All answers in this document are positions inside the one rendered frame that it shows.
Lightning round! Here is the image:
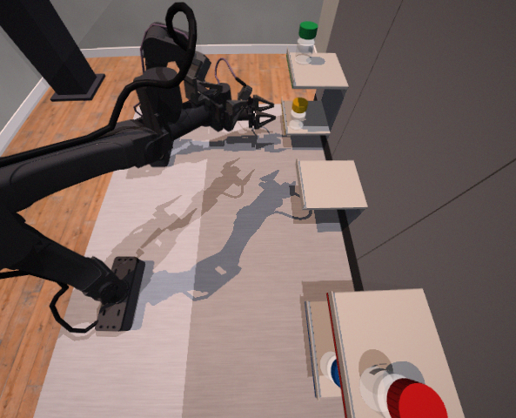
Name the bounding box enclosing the clear bottle with green cap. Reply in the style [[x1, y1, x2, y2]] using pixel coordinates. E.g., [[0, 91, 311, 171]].
[[295, 22, 318, 65]]

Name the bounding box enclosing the white bottle with yellow cap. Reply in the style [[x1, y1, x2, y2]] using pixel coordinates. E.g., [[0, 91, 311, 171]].
[[289, 98, 308, 130]]

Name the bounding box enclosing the white bottle with red cap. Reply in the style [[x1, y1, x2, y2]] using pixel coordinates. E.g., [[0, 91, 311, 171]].
[[359, 367, 448, 418]]

